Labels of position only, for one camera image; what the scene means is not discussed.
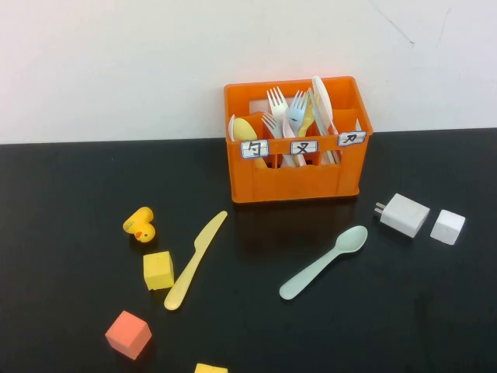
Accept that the pale green plastic knife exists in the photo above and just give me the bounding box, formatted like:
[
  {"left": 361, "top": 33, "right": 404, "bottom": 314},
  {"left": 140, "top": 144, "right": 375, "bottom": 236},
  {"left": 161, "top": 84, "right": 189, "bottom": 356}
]
[{"left": 308, "top": 87, "right": 339, "bottom": 164}]

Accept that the short white plastic fork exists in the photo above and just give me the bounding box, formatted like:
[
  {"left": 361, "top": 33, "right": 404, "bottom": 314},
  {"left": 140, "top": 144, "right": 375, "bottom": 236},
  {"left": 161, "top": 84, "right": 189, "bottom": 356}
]
[{"left": 261, "top": 111, "right": 297, "bottom": 168}]

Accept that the salmon orange foam cube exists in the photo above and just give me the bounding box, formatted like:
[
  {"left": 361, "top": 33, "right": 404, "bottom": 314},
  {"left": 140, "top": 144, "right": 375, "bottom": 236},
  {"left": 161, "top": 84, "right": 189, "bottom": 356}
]
[{"left": 104, "top": 310, "right": 153, "bottom": 361}]

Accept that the paper label spoon character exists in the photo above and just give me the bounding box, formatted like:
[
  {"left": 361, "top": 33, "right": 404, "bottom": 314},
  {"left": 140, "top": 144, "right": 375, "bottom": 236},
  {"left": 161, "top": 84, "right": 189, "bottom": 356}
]
[{"left": 241, "top": 139, "right": 269, "bottom": 160}]

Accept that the tall white plastic fork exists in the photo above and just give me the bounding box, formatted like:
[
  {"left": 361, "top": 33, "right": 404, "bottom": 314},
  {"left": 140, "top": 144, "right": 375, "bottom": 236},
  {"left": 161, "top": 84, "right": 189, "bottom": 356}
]
[{"left": 266, "top": 86, "right": 295, "bottom": 140}]

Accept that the paper label fork character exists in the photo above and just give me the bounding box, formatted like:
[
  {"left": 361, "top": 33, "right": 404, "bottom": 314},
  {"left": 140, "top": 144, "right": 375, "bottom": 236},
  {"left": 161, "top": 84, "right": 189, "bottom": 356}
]
[{"left": 290, "top": 140, "right": 319, "bottom": 155}]

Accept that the white power adapter plug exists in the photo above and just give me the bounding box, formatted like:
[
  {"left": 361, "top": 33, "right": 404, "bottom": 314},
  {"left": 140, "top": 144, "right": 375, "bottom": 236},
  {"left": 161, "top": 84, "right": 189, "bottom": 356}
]
[{"left": 374, "top": 193, "right": 431, "bottom": 239}]

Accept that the light blue plastic fork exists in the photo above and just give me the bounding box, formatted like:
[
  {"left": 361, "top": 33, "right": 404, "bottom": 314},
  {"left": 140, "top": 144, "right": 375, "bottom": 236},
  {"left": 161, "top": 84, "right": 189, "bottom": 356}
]
[{"left": 287, "top": 89, "right": 310, "bottom": 139}]

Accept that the orange plastic cutlery crate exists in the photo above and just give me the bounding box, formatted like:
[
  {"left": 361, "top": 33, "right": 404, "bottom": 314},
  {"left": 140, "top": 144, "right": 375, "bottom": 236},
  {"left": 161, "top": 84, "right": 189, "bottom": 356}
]
[{"left": 224, "top": 75, "right": 374, "bottom": 204}]

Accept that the mint green plastic spoon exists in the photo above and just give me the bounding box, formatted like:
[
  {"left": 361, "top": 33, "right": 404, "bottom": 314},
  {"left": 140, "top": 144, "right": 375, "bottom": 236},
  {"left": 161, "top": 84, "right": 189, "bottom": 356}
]
[{"left": 279, "top": 225, "right": 369, "bottom": 301}]

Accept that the yellow rubber duck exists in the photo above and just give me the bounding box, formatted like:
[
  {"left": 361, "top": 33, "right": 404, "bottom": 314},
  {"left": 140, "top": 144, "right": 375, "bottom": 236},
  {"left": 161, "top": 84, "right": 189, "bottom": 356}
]
[{"left": 122, "top": 206, "right": 156, "bottom": 244}]

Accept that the yellow plastic spoon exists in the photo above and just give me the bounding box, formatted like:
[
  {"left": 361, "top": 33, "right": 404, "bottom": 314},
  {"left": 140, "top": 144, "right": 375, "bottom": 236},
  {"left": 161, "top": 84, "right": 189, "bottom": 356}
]
[{"left": 232, "top": 117, "right": 269, "bottom": 169}]

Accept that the white plastic knife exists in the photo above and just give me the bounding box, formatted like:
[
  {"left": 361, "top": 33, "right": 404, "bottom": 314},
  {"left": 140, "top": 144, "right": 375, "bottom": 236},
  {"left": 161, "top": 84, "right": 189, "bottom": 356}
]
[{"left": 311, "top": 75, "right": 339, "bottom": 136}]

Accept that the white foam cube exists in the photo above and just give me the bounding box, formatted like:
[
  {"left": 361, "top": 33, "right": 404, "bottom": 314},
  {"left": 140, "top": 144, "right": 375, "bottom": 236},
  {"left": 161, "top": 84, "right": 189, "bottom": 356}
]
[{"left": 429, "top": 209, "right": 466, "bottom": 246}]

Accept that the pale yellow plastic knife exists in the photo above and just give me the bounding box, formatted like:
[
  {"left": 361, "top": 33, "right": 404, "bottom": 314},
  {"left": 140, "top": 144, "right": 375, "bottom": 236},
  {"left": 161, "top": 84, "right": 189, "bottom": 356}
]
[{"left": 163, "top": 211, "right": 228, "bottom": 312}]

